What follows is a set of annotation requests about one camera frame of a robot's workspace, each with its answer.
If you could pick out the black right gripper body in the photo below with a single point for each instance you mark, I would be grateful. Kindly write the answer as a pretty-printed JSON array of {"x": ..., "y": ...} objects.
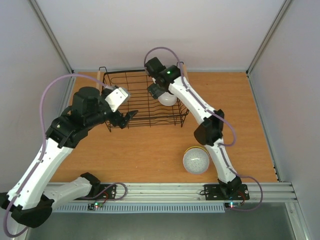
[{"x": 155, "y": 91}]

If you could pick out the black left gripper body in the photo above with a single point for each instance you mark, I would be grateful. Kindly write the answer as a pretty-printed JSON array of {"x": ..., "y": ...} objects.
[{"x": 117, "y": 121}]

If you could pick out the plain white bowl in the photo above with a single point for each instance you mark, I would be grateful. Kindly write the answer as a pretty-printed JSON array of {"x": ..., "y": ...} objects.
[{"x": 167, "y": 99}]

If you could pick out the lime green bowl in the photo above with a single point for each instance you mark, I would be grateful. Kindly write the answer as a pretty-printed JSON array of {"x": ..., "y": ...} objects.
[{"x": 197, "y": 147}]

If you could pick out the dotted patterned white bowl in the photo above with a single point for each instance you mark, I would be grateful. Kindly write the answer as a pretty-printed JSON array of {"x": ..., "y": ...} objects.
[{"x": 196, "y": 161}]

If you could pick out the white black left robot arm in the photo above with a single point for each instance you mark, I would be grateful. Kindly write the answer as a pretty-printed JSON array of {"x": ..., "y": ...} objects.
[{"x": 29, "y": 202}]

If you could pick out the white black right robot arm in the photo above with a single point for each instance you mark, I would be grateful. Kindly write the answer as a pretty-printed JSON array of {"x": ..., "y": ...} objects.
[{"x": 209, "y": 132}]

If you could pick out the left small circuit board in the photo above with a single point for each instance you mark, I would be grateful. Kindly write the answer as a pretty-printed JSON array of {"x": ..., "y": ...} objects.
[{"x": 94, "y": 206}]

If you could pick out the small circuit board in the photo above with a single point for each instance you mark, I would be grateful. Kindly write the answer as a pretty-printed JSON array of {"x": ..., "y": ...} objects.
[
  {"x": 233, "y": 205},
  {"x": 94, "y": 206}
]

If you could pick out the right small circuit board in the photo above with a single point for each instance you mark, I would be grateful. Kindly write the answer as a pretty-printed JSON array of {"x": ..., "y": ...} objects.
[{"x": 233, "y": 205}]

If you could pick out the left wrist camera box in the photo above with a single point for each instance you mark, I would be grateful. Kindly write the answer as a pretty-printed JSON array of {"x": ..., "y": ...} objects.
[{"x": 117, "y": 97}]

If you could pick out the black wire dish rack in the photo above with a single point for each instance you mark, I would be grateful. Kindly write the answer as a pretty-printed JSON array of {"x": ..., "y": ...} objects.
[{"x": 150, "y": 111}]

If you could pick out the right wooden rack handle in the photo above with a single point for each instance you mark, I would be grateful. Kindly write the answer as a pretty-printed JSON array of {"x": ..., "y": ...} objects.
[{"x": 185, "y": 72}]

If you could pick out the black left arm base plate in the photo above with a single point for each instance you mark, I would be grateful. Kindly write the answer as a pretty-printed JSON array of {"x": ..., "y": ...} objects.
[{"x": 110, "y": 191}]

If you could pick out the grey slotted cable duct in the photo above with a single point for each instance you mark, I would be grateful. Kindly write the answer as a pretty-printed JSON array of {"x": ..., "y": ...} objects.
[{"x": 141, "y": 208}]

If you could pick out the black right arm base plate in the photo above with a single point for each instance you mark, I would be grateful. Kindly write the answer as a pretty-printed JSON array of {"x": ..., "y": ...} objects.
[{"x": 215, "y": 192}]

